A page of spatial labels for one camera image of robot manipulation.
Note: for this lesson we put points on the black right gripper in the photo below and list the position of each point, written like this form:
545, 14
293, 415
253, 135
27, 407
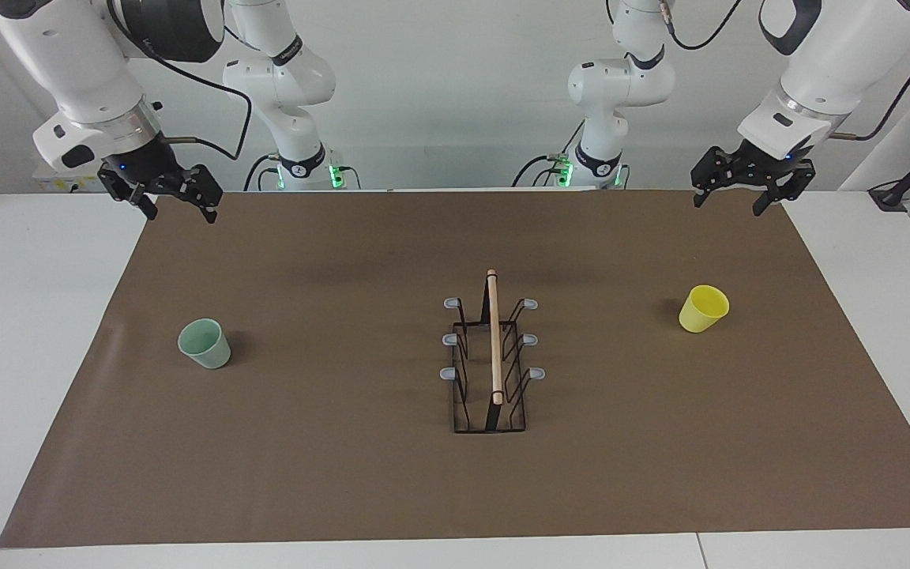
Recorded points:
147, 166

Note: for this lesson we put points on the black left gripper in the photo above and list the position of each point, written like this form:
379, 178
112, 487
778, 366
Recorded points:
755, 167

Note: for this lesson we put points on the yellow plastic cup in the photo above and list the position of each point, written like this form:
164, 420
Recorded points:
700, 314

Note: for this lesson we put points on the pale green plastic cup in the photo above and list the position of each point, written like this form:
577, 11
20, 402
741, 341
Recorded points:
210, 352

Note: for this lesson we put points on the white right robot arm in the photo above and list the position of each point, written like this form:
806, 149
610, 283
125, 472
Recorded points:
68, 63

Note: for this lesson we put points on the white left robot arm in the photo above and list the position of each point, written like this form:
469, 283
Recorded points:
826, 79

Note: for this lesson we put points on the white power strip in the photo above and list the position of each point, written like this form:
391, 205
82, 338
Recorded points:
56, 183

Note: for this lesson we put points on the brown table mat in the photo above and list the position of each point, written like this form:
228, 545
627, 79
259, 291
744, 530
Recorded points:
329, 458

